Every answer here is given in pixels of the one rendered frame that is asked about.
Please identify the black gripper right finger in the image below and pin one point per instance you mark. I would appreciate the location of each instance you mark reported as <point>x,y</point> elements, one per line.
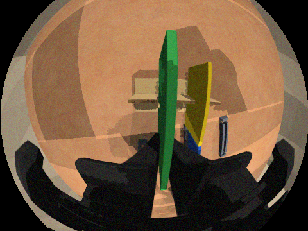
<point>190,172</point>

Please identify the tan slotted board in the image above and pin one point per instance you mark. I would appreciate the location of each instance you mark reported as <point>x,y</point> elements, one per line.
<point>146,97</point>

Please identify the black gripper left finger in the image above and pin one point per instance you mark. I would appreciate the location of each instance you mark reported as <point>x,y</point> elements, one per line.
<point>137,175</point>

